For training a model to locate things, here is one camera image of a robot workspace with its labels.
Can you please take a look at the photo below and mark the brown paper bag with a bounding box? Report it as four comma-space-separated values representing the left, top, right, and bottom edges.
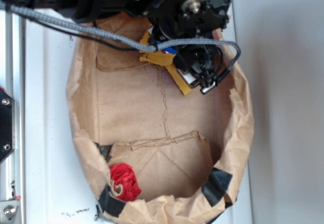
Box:
66, 39, 254, 223

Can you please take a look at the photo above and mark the aluminium frame rail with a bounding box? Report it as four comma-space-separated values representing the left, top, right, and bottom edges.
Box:
1, 11, 26, 223

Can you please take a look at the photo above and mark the yellow cloth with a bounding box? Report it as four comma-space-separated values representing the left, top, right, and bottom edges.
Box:
138, 29, 198, 96

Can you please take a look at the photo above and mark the thin black cable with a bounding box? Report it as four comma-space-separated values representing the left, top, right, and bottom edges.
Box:
37, 19, 139, 52

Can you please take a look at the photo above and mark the grey braided cable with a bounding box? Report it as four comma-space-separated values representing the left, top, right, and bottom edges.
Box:
0, 1, 241, 88

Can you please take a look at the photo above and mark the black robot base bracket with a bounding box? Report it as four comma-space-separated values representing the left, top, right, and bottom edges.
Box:
0, 86, 15, 164

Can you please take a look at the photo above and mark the red crumpled cloth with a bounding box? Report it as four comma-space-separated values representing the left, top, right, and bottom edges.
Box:
110, 163, 141, 201

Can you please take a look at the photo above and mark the metal corner bracket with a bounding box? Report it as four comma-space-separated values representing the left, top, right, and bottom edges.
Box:
1, 199, 19, 224

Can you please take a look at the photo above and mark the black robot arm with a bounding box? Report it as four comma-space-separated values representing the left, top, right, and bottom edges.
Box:
1, 0, 233, 94

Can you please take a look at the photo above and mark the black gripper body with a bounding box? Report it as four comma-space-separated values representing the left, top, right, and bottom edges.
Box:
148, 0, 232, 94

